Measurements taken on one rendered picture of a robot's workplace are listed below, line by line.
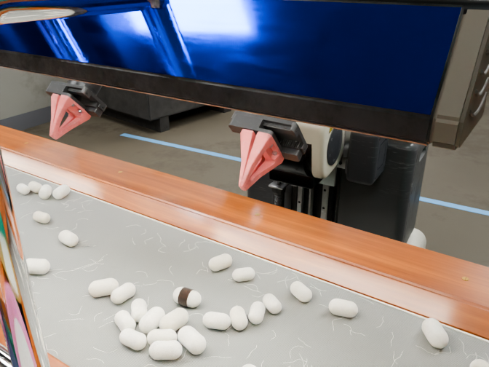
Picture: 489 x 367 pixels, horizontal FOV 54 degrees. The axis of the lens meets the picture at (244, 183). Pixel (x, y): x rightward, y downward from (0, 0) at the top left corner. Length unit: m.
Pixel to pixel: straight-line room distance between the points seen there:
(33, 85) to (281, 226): 3.42
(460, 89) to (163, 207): 0.62
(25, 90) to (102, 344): 3.48
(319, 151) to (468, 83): 0.88
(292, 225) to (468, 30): 0.51
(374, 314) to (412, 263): 0.10
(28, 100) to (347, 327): 3.59
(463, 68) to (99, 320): 0.49
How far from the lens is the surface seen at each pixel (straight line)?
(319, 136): 1.12
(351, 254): 0.68
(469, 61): 0.28
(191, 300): 0.60
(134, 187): 0.88
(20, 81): 3.94
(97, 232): 0.80
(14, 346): 0.38
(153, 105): 3.51
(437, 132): 0.27
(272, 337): 0.58
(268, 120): 0.65
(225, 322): 0.57
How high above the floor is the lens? 1.13
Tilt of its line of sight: 25 degrees down
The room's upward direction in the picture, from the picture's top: straight up
